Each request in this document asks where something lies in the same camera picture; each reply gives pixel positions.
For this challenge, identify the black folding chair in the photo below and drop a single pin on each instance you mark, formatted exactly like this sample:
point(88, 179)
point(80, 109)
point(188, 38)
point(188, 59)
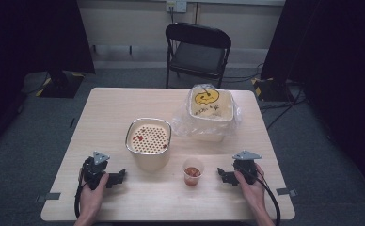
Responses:
point(199, 56)

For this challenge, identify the cream waste bin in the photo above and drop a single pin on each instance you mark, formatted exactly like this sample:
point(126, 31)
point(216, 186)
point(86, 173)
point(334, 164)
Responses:
point(215, 113)

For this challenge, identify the grey tape strip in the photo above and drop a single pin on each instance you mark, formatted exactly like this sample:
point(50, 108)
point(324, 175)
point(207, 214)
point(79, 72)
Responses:
point(286, 191)
point(49, 197)

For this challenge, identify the black stand base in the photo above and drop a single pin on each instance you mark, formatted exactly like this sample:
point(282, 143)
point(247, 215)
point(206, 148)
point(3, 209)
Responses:
point(61, 86)
point(271, 89)

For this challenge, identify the small clear plastic cup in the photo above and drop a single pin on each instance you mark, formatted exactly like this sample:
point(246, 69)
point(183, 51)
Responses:
point(192, 172)

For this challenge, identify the cream bucket with perforated strainer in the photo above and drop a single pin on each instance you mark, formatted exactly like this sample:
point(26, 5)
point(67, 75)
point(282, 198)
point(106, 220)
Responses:
point(149, 157)

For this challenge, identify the clear plastic bin bag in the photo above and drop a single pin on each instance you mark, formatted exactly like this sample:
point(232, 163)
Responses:
point(183, 125)

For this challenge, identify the person's right hand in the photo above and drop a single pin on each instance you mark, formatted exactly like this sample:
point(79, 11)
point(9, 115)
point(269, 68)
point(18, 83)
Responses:
point(255, 194)

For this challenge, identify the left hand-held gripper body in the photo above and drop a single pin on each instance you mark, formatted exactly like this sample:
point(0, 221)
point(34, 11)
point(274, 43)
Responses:
point(93, 171)

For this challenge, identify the person's left hand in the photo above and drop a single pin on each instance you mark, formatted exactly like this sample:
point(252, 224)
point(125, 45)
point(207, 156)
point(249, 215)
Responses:
point(90, 201)

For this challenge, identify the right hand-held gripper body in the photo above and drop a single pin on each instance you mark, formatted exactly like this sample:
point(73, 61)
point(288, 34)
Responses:
point(245, 168)

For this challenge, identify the yellow waste piece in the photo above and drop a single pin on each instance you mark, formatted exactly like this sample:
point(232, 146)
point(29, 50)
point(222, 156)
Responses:
point(205, 96)

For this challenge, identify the black curtain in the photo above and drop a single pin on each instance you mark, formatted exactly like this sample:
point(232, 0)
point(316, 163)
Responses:
point(334, 62)
point(30, 47)

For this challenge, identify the white wall socket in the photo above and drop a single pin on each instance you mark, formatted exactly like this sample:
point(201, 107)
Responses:
point(176, 5)

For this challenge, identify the red food scraps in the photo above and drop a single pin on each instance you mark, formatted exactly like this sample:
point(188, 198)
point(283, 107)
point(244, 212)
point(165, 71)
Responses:
point(137, 138)

